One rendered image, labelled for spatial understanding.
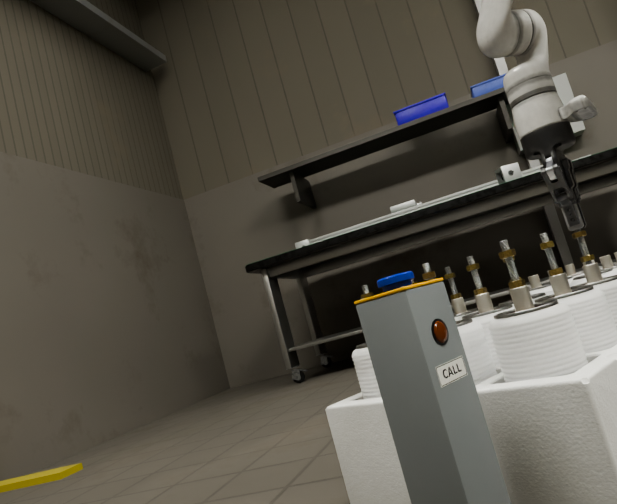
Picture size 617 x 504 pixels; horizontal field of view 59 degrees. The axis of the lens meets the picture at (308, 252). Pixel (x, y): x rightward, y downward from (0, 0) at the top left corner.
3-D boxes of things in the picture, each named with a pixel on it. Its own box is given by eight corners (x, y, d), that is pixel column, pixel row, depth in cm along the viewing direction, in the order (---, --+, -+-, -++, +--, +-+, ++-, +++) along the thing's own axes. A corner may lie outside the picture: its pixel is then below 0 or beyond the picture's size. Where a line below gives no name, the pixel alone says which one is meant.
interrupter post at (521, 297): (517, 316, 65) (509, 289, 66) (515, 315, 68) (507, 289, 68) (538, 311, 65) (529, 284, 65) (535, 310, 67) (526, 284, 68)
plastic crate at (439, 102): (452, 118, 380) (447, 103, 382) (450, 108, 357) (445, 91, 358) (402, 136, 390) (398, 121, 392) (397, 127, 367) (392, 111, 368)
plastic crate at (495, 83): (520, 93, 365) (516, 79, 367) (523, 82, 345) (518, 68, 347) (475, 109, 374) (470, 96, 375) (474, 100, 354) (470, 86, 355)
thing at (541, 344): (538, 483, 60) (488, 324, 63) (527, 457, 70) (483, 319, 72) (631, 466, 58) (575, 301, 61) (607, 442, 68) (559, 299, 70)
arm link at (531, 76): (544, 107, 92) (502, 113, 89) (515, 24, 94) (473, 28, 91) (576, 87, 85) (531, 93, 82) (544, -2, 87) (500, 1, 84)
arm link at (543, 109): (590, 106, 78) (576, 66, 79) (512, 138, 84) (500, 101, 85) (600, 115, 85) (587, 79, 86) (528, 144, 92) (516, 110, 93)
